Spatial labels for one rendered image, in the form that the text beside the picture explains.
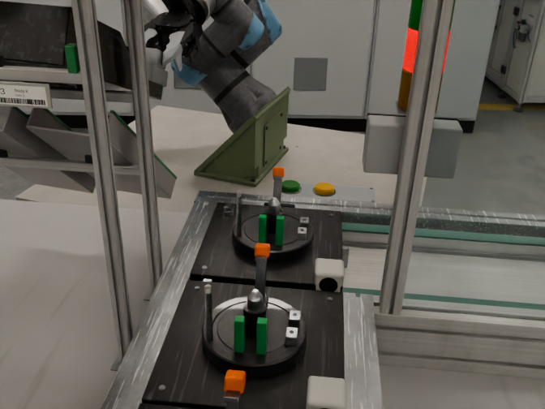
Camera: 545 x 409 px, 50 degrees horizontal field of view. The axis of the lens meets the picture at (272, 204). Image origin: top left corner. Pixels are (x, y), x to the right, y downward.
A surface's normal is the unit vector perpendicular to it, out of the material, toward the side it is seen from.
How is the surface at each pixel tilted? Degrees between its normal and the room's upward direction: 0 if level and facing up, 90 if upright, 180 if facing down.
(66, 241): 0
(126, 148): 90
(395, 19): 90
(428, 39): 90
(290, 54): 90
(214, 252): 0
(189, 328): 0
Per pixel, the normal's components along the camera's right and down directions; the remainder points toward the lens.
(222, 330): 0.03, -0.88
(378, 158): -0.10, 0.47
